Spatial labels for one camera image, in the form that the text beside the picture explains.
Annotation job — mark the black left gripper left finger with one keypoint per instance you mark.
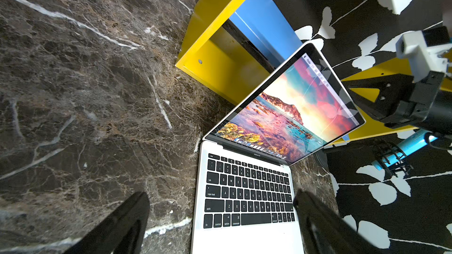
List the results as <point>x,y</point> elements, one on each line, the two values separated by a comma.
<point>121,232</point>

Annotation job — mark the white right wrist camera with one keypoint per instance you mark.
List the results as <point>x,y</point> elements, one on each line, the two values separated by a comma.
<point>425,51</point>

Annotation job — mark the silver laptop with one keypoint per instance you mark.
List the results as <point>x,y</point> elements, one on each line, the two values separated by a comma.
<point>245,191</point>

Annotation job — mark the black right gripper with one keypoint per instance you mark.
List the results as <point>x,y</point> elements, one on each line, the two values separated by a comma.
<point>397,101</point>

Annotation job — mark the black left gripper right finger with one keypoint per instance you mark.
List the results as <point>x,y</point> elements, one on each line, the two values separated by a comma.
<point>324,232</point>

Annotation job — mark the yellow shelf with blue board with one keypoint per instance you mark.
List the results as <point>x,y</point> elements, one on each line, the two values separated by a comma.
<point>232,45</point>

